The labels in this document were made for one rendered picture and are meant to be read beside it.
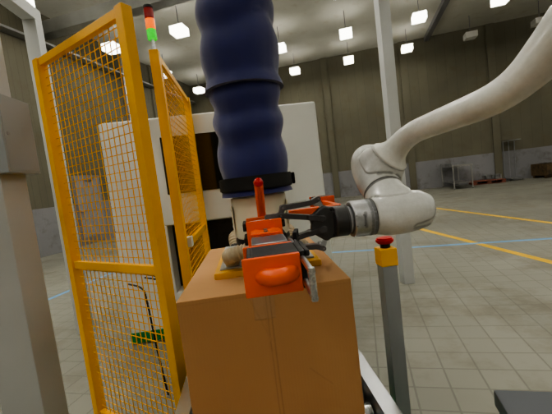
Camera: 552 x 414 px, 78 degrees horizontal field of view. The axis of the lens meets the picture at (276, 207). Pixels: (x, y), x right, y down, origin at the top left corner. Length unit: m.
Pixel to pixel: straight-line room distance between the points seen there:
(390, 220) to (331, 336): 0.30
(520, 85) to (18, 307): 1.73
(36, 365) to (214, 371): 1.04
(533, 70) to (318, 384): 0.76
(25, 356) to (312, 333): 1.26
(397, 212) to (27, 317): 1.45
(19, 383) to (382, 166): 1.60
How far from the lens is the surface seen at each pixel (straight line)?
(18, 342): 1.77
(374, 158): 0.91
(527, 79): 0.76
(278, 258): 0.43
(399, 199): 0.84
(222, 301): 0.80
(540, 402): 1.07
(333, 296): 0.82
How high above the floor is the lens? 1.32
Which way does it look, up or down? 5 degrees down
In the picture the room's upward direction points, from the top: 7 degrees counter-clockwise
